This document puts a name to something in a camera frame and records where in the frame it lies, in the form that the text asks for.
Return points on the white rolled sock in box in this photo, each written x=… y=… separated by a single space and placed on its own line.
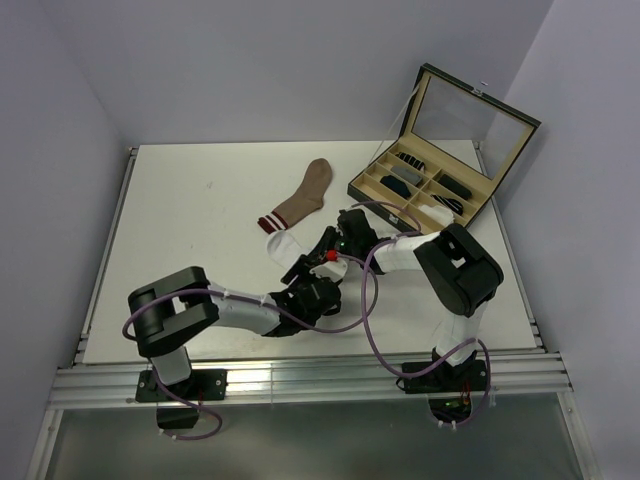
x=439 y=214

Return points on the aluminium frame rail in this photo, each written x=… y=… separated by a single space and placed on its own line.
x=355 y=378

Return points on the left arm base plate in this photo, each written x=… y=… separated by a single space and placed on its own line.
x=202 y=385

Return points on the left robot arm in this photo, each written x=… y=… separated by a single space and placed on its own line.
x=169 y=312

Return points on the dark striped rolled sock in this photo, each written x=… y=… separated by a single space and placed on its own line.
x=451 y=203

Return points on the black white striped rolled sock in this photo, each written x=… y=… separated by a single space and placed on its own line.
x=412 y=161

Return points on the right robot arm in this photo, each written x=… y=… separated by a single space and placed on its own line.
x=461 y=272

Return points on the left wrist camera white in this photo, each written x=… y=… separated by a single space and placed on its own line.
x=334 y=267

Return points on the black compartment storage box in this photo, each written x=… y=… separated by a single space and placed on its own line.
x=456 y=129

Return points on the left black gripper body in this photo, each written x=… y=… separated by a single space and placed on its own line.
x=301 y=286

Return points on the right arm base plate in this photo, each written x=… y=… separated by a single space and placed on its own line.
x=470 y=376

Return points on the grey rolled sock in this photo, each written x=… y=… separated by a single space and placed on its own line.
x=408 y=175

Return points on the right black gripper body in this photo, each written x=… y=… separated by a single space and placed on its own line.
x=350 y=248

